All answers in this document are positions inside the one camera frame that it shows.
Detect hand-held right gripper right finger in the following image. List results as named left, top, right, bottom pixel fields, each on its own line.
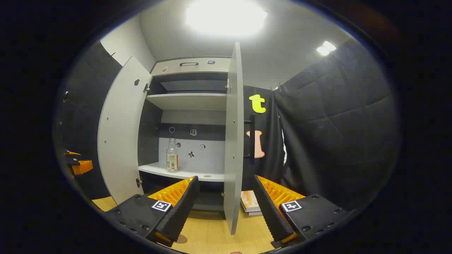
left=253, top=175, right=353, bottom=249

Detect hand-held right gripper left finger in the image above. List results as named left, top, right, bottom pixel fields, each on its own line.
left=105, top=176, right=200, bottom=247

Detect grey cabinet door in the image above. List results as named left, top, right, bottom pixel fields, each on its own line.
left=223, top=42, right=245, bottom=235
left=97, top=56, right=153, bottom=205

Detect grey cabinet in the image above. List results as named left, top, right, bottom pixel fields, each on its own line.
left=137, top=56, right=233, bottom=212

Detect clear plastic bottle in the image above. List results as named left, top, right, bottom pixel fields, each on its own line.
left=166, top=138, right=179, bottom=173

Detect grey cabinet shelf board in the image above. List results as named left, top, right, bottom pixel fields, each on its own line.
left=146, top=93, right=227, bottom=111
left=138, top=162, right=225, bottom=182

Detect dark quilted curtain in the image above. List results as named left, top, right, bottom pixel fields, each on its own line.
left=53, top=41, right=122, bottom=200
left=274, top=38, right=401, bottom=212

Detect black backdrop cloth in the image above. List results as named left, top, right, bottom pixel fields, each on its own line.
left=243, top=85, right=285, bottom=191

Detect small ceiling light panel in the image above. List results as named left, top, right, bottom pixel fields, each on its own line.
left=316, top=41, right=337, bottom=56

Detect large ceiling light panel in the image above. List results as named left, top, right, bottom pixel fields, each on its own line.
left=186, top=0, right=268, bottom=36

